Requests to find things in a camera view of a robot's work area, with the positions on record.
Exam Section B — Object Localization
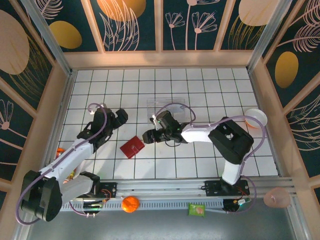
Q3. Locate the red card holder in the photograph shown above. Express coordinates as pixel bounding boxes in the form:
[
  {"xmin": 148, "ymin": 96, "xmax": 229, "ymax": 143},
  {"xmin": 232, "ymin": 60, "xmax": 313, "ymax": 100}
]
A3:
[{"xmin": 119, "ymin": 135, "xmax": 146, "ymax": 160}]

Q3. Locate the clear acrylic organizer box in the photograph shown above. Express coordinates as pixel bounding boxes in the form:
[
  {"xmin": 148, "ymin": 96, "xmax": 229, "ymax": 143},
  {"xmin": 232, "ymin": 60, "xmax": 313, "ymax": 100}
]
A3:
[{"xmin": 146, "ymin": 97, "xmax": 187, "ymax": 125}]

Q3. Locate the colourful snack bag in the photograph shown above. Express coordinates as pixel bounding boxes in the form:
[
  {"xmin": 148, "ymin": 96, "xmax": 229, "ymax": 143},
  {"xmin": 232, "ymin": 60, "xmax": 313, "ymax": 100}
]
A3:
[{"xmin": 55, "ymin": 147, "xmax": 79, "ymax": 187}]

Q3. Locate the orange ball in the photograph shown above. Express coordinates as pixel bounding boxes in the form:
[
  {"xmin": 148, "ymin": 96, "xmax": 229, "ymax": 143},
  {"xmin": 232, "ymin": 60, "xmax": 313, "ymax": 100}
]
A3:
[{"xmin": 121, "ymin": 195, "xmax": 140, "ymax": 214}]

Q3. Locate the green snack packet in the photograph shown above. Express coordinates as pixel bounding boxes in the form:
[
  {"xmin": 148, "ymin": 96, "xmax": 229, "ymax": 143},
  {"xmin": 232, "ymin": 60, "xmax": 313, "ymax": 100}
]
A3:
[{"xmin": 187, "ymin": 203, "xmax": 207, "ymax": 218}]

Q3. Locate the white bowl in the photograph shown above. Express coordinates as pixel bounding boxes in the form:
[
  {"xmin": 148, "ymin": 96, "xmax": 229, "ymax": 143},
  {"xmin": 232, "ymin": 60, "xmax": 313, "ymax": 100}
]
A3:
[{"xmin": 244, "ymin": 108, "xmax": 268, "ymax": 130}]

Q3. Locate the pink round pad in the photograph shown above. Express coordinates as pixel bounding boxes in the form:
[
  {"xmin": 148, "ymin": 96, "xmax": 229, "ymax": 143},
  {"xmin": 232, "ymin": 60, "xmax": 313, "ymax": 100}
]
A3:
[{"xmin": 263, "ymin": 187, "xmax": 292, "ymax": 208}]

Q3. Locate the aluminium side rail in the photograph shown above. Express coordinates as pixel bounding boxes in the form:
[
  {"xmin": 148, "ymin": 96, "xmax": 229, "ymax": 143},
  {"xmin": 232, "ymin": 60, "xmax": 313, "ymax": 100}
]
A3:
[
  {"xmin": 248, "ymin": 69, "xmax": 285, "ymax": 177},
  {"xmin": 41, "ymin": 71, "xmax": 76, "ymax": 181}
]

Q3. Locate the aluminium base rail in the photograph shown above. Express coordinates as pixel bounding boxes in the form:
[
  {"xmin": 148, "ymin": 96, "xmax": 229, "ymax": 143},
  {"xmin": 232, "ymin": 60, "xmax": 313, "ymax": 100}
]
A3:
[{"xmin": 24, "ymin": 176, "xmax": 295, "ymax": 201}]

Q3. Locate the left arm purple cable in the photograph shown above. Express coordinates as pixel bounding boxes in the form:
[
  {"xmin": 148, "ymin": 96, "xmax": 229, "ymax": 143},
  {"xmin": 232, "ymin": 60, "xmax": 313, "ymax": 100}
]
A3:
[{"xmin": 15, "ymin": 102, "xmax": 111, "ymax": 225}]

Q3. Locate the white slotted cable duct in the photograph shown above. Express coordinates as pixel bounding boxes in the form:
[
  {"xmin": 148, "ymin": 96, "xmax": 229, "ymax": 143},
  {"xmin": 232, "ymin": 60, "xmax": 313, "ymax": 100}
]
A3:
[{"xmin": 34, "ymin": 199, "xmax": 226, "ymax": 212}]

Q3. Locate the aluminium frame post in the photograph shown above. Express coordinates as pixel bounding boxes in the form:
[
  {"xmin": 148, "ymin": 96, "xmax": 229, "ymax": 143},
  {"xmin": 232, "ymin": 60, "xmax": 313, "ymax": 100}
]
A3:
[
  {"xmin": 246, "ymin": 0, "xmax": 293, "ymax": 72},
  {"xmin": 21, "ymin": 0, "xmax": 75, "ymax": 76}
]

